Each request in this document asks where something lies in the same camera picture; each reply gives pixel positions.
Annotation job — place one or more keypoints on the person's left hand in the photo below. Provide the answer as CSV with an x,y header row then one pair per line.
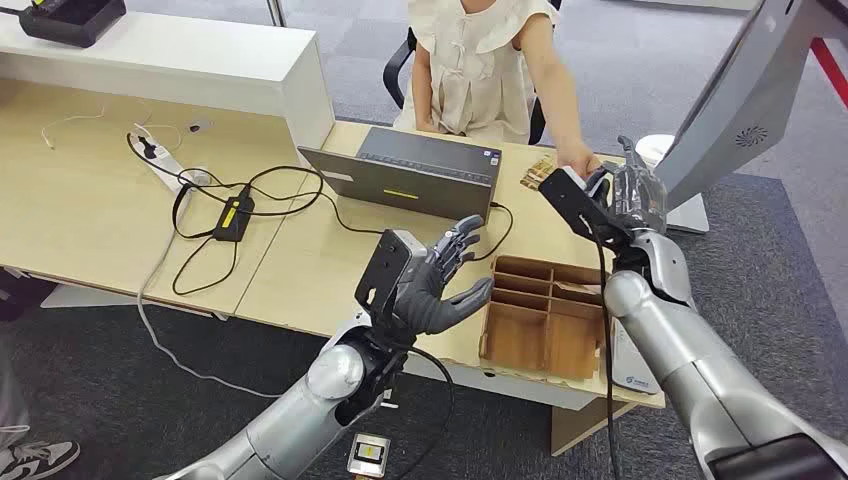
x,y
580,161

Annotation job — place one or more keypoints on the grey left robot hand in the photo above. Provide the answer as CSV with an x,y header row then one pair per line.
x,y
430,298

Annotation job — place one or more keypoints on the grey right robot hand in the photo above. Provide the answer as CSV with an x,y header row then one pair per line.
x,y
639,199

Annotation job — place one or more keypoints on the white ID card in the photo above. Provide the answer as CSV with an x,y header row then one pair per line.
x,y
575,177

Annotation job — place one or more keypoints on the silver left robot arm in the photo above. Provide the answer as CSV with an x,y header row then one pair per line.
x,y
298,417

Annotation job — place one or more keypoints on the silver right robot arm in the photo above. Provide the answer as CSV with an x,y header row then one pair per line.
x,y
696,371

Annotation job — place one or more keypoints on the person's left forearm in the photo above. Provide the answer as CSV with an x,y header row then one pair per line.
x,y
563,116

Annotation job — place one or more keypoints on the gold room key card stack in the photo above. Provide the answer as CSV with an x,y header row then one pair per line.
x,y
536,173

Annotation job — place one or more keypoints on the bystander person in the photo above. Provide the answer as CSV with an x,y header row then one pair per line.
x,y
40,458

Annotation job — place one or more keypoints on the white round base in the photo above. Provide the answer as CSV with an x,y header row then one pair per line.
x,y
652,147

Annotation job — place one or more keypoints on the white paper slip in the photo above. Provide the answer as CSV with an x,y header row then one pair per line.
x,y
576,289

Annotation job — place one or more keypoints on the wooden divided organizer box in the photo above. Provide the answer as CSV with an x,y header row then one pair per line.
x,y
536,331

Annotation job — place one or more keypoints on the grey laptop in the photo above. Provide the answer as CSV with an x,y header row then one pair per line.
x,y
411,179

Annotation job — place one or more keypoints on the grey kiosk stand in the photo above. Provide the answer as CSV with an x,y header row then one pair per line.
x,y
748,86

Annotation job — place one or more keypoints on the small white device yellow label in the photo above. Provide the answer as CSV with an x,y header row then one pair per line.
x,y
368,454

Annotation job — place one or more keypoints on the wooden desk leg panel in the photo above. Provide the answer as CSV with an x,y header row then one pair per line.
x,y
583,427

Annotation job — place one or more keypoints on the black office chair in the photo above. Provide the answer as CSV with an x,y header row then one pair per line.
x,y
395,66

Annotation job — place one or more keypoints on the black power adapter yellow label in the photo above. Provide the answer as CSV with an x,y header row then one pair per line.
x,y
233,217

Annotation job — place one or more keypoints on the red barrier belt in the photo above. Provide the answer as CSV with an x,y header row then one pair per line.
x,y
831,69

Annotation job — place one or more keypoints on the small dark desk grommet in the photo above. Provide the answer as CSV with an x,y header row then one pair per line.
x,y
197,126

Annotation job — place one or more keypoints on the white power strip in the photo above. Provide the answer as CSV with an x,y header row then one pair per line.
x,y
162,159

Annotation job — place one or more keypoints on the metal pole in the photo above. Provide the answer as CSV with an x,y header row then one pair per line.
x,y
275,12

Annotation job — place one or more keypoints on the white counter shelf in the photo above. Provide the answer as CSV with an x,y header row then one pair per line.
x,y
199,66

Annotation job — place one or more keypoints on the black tray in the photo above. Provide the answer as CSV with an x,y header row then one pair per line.
x,y
69,23

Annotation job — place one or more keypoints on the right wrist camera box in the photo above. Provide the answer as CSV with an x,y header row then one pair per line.
x,y
576,202

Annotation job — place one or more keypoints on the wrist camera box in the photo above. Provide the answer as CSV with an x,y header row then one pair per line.
x,y
576,202
387,272

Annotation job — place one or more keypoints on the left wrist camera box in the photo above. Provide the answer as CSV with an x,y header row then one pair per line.
x,y
387,272

